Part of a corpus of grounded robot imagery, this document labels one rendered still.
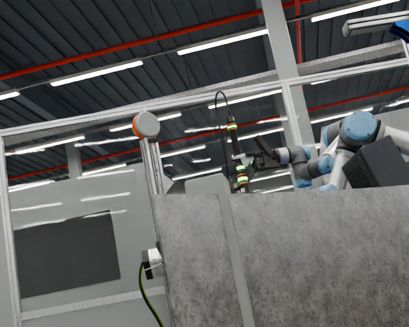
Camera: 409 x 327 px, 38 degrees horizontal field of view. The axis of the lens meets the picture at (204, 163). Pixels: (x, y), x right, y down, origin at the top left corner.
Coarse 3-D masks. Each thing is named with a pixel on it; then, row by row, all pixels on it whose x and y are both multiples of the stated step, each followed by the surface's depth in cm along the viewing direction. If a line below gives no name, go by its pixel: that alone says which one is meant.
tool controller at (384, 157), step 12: (372, 144) 183; (384, 144) 183; (360, 156) 184; (372, 156) 182; (384, 156) 182; (396, 156) 182; (348, 168) 199; (360, 168) 188; (372, 168) 181; (384, 168) 181; (396, 168) 181; (408, 168) 181; (348, 180) 205; (360, 180) 193; (372, 180) 183; (384, 180) 180; (396, 180) 180; (408, 180) 180
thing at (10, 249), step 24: (336, 72) 352; (360, 72) 352; (192, 96) 348; (288, 96) 349; (72, 120) 346; (0, 144) 342; (0, 168) 339; (0, 192) 335; (24, 312) 320; (48, 312) 320
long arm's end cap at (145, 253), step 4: (144, 252) 266; (148, 252) 266; (144, 256) 265; (148, 256) 264; (144, 260) 263; (148, 260) 262; (144, 264) 263; (148, 264) 263; (144, 268) 264; (148, 272) 266; (148, 276) 267; (152, 276) 268
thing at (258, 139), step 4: (256, 136) 269; (260, 136) 269; (256, 140) 269; (260, 140) 269; (256, 144) 271; (260, 144) 269; (264, 144) 269; (260, 148) 271; (264, 148) 268; (268, 148) 268; (268, 152) 268; (272, 152) 268
